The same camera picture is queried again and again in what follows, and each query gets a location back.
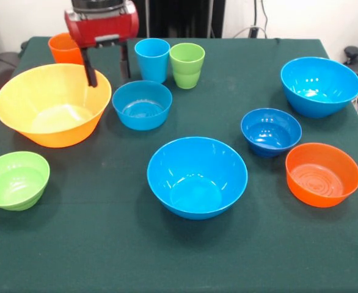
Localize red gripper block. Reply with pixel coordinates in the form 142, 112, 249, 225
64, 1, 140, 89

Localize large yellow-orange bowl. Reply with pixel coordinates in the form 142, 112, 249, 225
0, 63, 113, 149

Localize green cup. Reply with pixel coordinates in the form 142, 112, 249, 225
169, 43, 206, 90

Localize large light blue bowl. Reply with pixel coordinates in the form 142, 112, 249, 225
146, 136, 249, 220
280, 56, 358, 120

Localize dark blue bowl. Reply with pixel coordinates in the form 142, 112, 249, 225
239, 107, 303, 159

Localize light blue cup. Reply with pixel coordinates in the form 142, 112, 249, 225
134, 38, 172, 85

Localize orange-red cup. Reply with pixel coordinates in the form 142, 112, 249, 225
47, 32, 84, 66

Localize medium blue ribbed bowl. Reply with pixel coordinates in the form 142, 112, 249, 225
111, 79, 174, 132

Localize green bowl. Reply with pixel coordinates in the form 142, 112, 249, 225
0, 151, 51, 212

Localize dark green table cloth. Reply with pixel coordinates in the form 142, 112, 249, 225
0, 36, 358, 293

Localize orange-red ribbed bowl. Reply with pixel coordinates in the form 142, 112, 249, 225
285, 142, 358, 209

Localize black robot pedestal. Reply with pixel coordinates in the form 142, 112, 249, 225
133, 0, 227, 39

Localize white wall cable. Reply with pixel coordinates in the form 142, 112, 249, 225
233, 0, 270, 39

